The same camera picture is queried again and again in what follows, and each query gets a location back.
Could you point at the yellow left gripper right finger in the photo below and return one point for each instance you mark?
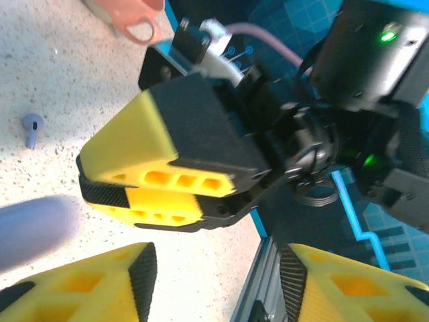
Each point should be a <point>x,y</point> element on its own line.
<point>352,292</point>

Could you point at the purple earbud charging case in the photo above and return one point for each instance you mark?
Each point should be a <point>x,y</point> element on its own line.
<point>30,228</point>

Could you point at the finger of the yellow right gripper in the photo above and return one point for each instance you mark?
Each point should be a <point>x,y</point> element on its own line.
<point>161,208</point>
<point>130,144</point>

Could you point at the aluminium side rail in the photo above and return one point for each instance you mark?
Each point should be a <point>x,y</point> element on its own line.
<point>259,285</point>

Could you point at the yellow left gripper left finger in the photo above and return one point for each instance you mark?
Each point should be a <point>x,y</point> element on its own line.
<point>83,292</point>

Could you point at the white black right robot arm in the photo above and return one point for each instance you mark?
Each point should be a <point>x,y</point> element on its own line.
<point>362,50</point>

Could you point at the pink speckled ceramic mug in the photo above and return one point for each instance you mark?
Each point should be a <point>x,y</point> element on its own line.
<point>120,13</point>

